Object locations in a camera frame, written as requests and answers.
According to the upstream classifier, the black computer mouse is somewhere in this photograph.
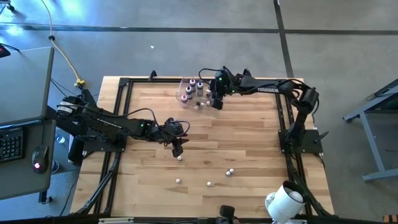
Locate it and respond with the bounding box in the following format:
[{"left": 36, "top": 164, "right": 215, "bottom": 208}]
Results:
[{"left": 31, "top": 144, "right": 50, "bottom": 174}]

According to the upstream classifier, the white cylindrical lamp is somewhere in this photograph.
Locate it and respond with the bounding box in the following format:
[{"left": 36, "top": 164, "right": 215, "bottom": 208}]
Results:
[{"left": 264, "top": 180, "right": 308, "bottom": 224}]

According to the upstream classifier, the clear plastic bin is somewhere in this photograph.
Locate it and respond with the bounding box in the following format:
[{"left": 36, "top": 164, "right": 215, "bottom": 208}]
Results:
[{"left": 175, "top": 75, "right": 225, "bottom": 115}]

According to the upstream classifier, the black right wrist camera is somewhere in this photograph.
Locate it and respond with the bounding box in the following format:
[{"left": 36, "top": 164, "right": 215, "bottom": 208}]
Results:
[{"left": 214, "top": 70, "right": 231, "bottom": 91}]

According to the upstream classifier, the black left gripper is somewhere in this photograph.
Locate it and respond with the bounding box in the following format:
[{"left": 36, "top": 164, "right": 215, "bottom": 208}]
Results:
[{"left": 154, "top": 124, "right": 190, "bottom": 158}]

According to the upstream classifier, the black keyboard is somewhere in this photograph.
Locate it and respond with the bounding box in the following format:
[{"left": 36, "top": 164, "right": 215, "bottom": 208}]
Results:
[{"left": 0, "top": 126, "right": 25, "bottom": 164}]

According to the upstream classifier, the yellow extension cable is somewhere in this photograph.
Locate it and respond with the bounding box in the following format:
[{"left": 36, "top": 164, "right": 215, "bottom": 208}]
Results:
[{"left": 40, "top": 0, "right": 86, "bottom": 88}]

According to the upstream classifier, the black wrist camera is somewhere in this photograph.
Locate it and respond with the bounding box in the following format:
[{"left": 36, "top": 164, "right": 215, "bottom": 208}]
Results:
[
  {"left": 164, "top": 117, "right": 185, "bottom": 136},
  {"left": 214, "top": 70, "right": 231, "bottom": 91}
]

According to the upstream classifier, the black aluminium table frame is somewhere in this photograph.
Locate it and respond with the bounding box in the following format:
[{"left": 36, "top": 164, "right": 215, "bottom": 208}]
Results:
[{"left": 70, "top": 68, "right": 335, "bottom": 218}]

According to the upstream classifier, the black cylindrical container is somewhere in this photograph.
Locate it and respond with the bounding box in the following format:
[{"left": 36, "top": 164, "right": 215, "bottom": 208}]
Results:
[{"left": 67, "top": 136, "right": 86, "bottom": 165}]

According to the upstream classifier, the grey desk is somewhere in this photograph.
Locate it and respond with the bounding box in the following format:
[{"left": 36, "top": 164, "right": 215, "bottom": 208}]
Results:
[{"left": 0, "top": 46, "right": 57, "bottom": 202}]

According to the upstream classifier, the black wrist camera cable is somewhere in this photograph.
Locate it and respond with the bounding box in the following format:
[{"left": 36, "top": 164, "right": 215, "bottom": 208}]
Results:
[{"left": 177, "top": 119, "right": 191, "bottom": 138}]

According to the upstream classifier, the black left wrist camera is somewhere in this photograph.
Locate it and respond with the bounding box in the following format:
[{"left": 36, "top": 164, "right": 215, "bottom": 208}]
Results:
[{"left": 164, "top": 117, "right": 185, "bottom": 136}]

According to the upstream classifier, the grey metal cart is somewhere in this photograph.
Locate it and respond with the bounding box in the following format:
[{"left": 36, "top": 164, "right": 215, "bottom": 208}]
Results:
[{"left": 343, "top": 77, "right": 398, "bottom": 183}]

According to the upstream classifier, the black chair caster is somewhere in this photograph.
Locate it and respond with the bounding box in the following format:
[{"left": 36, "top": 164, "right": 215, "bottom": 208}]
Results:
[{"left": 0, "top": 0, "right": 16, "bottom": 12}]

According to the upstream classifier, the black device with red button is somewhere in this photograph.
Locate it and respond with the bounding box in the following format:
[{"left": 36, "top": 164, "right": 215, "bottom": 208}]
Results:
[{"left": 0, "top": 44, "right": 12, "bottom": 59}]

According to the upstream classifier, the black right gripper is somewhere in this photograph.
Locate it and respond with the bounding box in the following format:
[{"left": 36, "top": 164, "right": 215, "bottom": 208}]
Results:
[{"left": 208, "top": 89, "right": 225, "bottom": 111}]

